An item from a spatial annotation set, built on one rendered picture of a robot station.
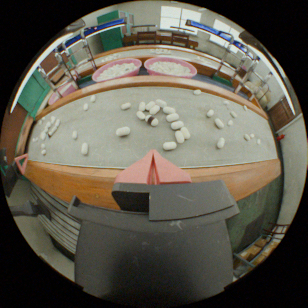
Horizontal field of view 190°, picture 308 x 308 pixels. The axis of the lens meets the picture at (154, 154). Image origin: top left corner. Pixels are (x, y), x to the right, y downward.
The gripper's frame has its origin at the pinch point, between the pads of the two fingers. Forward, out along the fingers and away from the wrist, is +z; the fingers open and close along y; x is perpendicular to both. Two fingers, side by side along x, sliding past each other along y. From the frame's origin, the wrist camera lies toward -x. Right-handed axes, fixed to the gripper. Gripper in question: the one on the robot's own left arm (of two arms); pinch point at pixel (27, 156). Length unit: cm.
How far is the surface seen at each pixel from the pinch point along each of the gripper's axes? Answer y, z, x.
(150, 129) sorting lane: -47.0, 16.0, 2.0
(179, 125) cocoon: -55, 15, 0
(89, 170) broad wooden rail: -30.5, 6.5, 8.8
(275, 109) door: -487, 158, -82
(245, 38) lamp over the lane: -68, 4, -29
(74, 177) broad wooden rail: -26.2, 3.5, 9.2
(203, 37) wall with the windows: -259, 375, -330
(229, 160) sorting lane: -72, 9, 8
